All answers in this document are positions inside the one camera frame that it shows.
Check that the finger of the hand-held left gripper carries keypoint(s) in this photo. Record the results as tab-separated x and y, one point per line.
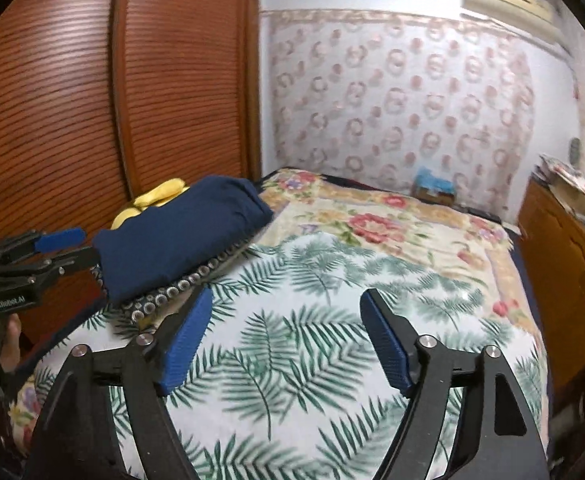
62	262
57	240

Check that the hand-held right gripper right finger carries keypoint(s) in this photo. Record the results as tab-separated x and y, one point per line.
387	345

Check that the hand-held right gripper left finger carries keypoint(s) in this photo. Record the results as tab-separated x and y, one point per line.
190	340

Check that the navy printed t-shirt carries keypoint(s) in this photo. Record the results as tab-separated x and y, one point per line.
182	230

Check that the dark circle-patterned cloth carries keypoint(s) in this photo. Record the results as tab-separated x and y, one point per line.
172	292

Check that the leaf-print bed sheet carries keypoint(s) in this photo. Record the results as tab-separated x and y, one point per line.
297	340

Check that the yellow garment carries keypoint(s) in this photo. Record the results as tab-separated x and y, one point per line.
145	200

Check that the wooden louvred wardrobe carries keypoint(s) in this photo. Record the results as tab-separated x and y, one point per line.
72	85

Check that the blue box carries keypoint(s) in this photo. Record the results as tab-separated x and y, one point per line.
432	182

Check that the wooden cabinet desk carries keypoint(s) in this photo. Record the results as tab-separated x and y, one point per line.
562	270

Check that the circle-print sheer curtain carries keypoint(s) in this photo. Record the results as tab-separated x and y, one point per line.
397	100

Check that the cardboard box with cloth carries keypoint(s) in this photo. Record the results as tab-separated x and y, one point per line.
572	180

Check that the small green fan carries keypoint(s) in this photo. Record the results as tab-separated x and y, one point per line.
575	150

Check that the wall air conditioner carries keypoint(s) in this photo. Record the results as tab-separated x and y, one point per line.
507	5

